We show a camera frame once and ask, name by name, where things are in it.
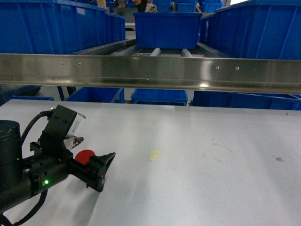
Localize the blue bin centre shelf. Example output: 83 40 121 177
134 12 202 49

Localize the red mushroom push button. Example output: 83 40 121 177
75 149 95 165

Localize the blue bin under shelf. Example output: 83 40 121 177
131 89 188 106
65 87 125 104
191 91 301 111

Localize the yellow tape piece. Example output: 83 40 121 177
148 150 160 161

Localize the stainless steel shelf rail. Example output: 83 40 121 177
0 54 301 94

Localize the large blue bin right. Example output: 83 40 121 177
200 0 301 60

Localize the blue bin under shelf left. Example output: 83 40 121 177
65 87 125 104

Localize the white-worn left gripper finger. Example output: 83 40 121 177
63 136 84 151

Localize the large blue bin left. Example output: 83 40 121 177
0 0 126 54

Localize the large blue bin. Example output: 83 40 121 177
0 0 126 54
200 0 301 60

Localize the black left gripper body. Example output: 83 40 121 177
24 141 73 198

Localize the person in background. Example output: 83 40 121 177
132 0 148 12

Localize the blue bin under shelf centre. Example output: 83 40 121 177
131 89 188 106

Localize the blue bin under shelf right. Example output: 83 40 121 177
191 91 301 111

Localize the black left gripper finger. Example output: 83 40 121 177
70 153 116 193

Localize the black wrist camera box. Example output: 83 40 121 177
39 105 87 156

